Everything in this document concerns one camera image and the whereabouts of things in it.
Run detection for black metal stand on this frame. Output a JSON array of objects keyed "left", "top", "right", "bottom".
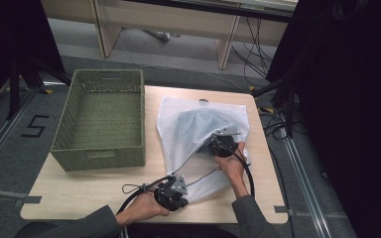
[
  {"left": 252, "top": 74, "right": 301, "bottom": 139},
  {"left": 5, "top": 54, "right": 72, "bottom": 121}
]

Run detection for person's left hand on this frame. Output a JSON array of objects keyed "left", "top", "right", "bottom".
[{"left": 124, "top": 191, "right": 172, "bottom": 226}]

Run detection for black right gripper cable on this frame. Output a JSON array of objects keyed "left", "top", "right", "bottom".
[{"left": 216, "top": 137, "right": 256, "bottom": 198}]

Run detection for bundle of black floor cables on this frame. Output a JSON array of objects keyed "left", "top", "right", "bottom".
[{"left": 230, "top": 16, "right": 277, "bottom": 87}]

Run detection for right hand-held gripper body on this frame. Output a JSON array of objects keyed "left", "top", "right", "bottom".
[{"left": 204, "top": 130, "right": 241, "bottom": 159}]

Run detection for light wooden desk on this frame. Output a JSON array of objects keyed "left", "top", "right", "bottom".
[{"left": 40, "top": 0, "right": 300, "bottom": 70}]

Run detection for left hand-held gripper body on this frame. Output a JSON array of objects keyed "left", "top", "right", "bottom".
[{"left": 153, "top": 175, "right": 190, "bottom": 212}]

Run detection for grey garment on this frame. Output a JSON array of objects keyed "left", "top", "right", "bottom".
[{"left": 175, "top": 108, "right": 232, "bottom": 157}]

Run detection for black curtain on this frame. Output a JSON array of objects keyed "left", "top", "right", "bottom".
[
  {"left": 0, "top": 0, "right": 66, "bottom": 112},
  {"left": 265, "top": 0, "right": 381, "bottom": 238}
]

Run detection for white mesh laundry bag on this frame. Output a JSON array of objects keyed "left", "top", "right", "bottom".
[{"left": 156, "top": 95, "right": 253, "bottom": 203}]

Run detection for green woven basket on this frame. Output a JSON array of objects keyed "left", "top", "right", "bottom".
[{"left": 50, "top": 68, "right": 147, "bottom": 173}]

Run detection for person's right hand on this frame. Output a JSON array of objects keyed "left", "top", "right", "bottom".
[{"left": 212, "top": 141, "right": 250, "bottom": 184}]

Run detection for thin grey wire loop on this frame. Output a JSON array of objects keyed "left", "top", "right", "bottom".
[{"left": 121, "top": 183, "right": 150, "bottom": 195}]

